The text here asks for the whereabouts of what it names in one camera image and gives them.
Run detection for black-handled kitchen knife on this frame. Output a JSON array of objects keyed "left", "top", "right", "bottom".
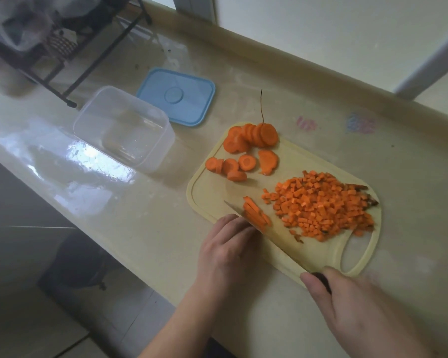
[{"left": 223, "top": 200, "right": 333, "bottom": 295}]

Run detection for blue plastic container lid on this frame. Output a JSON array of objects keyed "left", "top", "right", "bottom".
[{"left": 136, "top": 67, "right": 216, "bottom": 127}]

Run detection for clear plastic food container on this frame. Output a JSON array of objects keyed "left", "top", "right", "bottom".
[{"left": 73, "top": 85, "right": 175, "bottom": 174}]

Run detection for dark carrot top scraps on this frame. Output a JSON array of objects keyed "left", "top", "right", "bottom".
[{"left": 344, "top": 183, "right": 380, "bottom": 206}]

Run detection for person's right hand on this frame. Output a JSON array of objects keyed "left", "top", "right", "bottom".
[{"left": 300, "top": 265, "right": 420, "bottom": 358}]

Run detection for black metal wire rack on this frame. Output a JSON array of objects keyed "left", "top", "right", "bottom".
[{"left": 0, "top": 0, "right": 152, "bottom": 109}]

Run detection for pile of diced carrot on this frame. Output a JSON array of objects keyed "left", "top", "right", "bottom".
[{"left": 262, "top": 170, "right": 376, "bottom": 243}]

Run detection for bundle of carrot strips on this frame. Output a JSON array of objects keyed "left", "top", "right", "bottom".
[{"left": 243, "top": 196, "right": 272, "bottom": 232}]

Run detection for halved carrot piece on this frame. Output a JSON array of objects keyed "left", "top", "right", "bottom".
[{"left": 258, "top": 149, "right": 279, "bottom": 176}]

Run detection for person's left forearm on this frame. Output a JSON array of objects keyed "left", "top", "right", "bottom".
[{"left": 138, "top": 289, "right": 247, "bottom": 358}]

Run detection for white slanted bar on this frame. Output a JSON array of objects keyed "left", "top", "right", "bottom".
[{"left": 393, "top": 23, "right": 448, "bottom": 101}]

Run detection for black wheeled stool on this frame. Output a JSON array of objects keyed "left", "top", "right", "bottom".
[{"left": 37, "top": 230, "right": 137, "bottom": 295}]

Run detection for clear crumpled plastic bag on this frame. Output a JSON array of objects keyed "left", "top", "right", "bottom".
[{"left": 0, "top": 0, "right": 95, "bottom": 52}]

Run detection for cream plastic cutting board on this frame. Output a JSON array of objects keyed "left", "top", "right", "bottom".
[{"left": 186, "top": 122, "right": 381, "bottom": 278}]

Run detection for person's left hand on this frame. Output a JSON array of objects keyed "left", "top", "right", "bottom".
[{"left": 195, "top": 213, "right": 264, "bottom": 299}]

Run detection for row of carrot slices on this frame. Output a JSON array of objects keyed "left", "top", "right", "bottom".
[{"left": 223, "top": 123, "right": 280, "bottom": 154}]

